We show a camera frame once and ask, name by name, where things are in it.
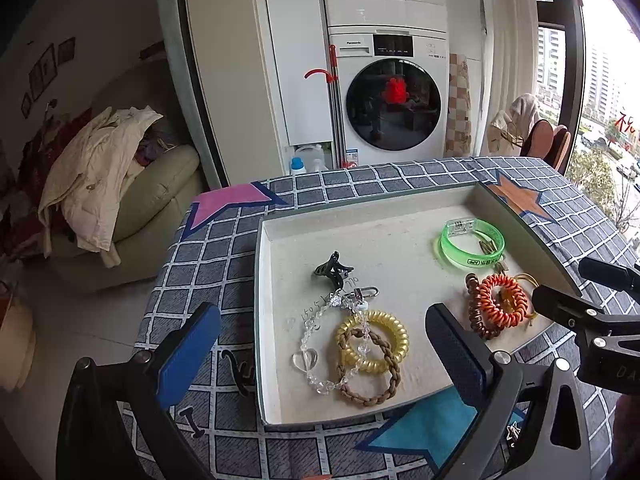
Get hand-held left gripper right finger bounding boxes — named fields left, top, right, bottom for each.
left=425, top=302, right=592, bottom=480

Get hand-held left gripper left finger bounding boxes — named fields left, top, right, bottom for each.
left=56, top=302, right=222, bottom=480

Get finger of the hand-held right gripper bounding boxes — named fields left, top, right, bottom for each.
left=531, top=285, right=613, bottom=331
left=578, top=257, right=640, bottom=292

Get copper spiral hair tie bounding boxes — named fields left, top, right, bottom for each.
left=465, top=272, right=506, bottom=341

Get yellow cord bracelet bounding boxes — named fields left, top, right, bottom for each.
left=502, top=272, right=541, bottom=321

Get orange white braided hair tie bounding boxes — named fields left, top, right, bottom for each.
left=474, top=274, right=533, bottom=330

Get gold spiral hair tie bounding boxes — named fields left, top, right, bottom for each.
left=336, top=311, right=410, bottom=375

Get silver hair clip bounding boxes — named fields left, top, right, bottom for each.
left=477, top=240, right=508, bottom=273

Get green translucent bracelet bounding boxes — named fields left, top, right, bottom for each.
left=440, top=217, right=506, bottom=272

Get brown braided hair tie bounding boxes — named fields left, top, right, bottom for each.
left=335, top=327, right=402, bottom=407

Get clear bead chain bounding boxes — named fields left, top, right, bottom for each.
left=292, top=285, right=381, bottom=396

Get grey jewelry tray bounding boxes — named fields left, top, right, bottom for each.
left=254, top=181, right=583, bottom=431

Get black hair claw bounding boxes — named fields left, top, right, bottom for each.
left=313, top=253, right=353, bottom=291

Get person's right forearm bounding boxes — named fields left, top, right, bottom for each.
left=612, top=392, right=640, bottom=480

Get star printed checked tablecloth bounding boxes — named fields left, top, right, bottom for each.
left=134, top=156, right=640, bottom=480

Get brown chair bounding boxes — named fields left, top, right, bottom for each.
left=547, top=127, right=572, bottom=173
left=520, top=119, right=553, bottom=158

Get cream sofa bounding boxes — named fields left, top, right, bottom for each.
left=47, top=62, right=206, bottom=293

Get white cloth on chair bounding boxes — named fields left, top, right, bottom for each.
left=487, top=94, right=541, bottom=156

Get cream jacket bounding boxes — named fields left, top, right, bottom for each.
left=38, top=106, right=164, bottom=268

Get purple cloth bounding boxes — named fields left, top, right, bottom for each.
left=134, top=135, right=168, bottom=167

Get checkered towel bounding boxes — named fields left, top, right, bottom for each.
left=445, top=52, right=473, bottom=158

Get translucent detergent jug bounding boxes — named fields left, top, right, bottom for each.
left=294, top=144, right=331, bottom=171

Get dark red clothes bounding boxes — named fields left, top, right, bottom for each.
left=0, top=107, right=93, bottom=261

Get white cabinet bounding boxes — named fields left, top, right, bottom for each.
left=182, top=0, right=333, bottom=186

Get white washing machine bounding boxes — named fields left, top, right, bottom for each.
left=327, top=25, right=449, bottom=166

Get red handled mop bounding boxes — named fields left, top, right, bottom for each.
left=305, top=45, right=348, bottom=168

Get large wall picture frame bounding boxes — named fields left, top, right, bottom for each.
left=29, top=44, right=56, bottom=102

